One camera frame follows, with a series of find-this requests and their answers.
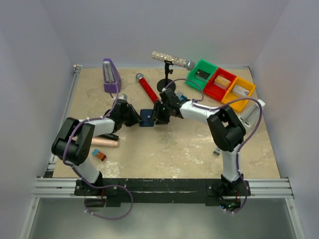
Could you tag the silver glitter microphone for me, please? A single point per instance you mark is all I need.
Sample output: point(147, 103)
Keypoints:
point(177, 61)

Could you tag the white metronome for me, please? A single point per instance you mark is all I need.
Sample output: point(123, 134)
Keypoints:
point(250, 116)

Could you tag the orange and blue brick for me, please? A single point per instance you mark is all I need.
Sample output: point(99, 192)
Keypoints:
point(99, 155)

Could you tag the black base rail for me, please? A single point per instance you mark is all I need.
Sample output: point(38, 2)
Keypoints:
point(112, 192)

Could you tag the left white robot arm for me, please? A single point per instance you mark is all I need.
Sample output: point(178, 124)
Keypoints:
point(73, 141)

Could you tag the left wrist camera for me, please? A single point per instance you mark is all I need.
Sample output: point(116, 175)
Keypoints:
point(123, 97)

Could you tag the dark card in green bin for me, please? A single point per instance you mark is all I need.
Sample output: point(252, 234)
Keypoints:
point(202, 75)

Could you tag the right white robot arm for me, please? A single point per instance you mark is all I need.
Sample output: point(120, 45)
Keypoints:
point(225, 127)

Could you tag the aluminium frame rail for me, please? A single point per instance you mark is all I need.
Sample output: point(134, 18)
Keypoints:
point(46, 187)

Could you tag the white card in yellow bin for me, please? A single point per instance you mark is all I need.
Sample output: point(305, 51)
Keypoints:
point(239, 91)

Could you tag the purple metronome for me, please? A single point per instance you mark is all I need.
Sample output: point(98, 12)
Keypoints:
point(112, 78)

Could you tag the gold card in red bin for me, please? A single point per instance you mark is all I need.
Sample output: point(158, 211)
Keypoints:
point(222, 82)

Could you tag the navy blue card holder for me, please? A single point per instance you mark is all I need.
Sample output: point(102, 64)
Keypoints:
point(146, 115)

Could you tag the red plastic bin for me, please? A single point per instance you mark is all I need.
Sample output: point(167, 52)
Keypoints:
point(214, 91)

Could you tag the black microphone stand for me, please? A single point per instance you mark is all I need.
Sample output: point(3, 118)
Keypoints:
point(165, 81)

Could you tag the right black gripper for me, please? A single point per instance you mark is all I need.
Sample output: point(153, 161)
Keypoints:
point(160, 114)

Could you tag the green plastic bin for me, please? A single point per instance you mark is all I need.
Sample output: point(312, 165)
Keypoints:
point(204, 66)

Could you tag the pink microphone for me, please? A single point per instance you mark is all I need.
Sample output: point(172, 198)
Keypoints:
point(104, 142)

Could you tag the black microphone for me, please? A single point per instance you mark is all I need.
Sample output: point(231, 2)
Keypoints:
point(110, 137)

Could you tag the blue toy brick block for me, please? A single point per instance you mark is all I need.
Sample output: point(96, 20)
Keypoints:
point(180, 96)

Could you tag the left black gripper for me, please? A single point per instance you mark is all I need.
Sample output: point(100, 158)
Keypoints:
point(129, 113)

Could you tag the yellow plastic bin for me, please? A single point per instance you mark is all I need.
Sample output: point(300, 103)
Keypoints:
point(238, 105)

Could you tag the red glitter microphone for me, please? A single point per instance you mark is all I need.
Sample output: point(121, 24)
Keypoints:
point(147, 88)

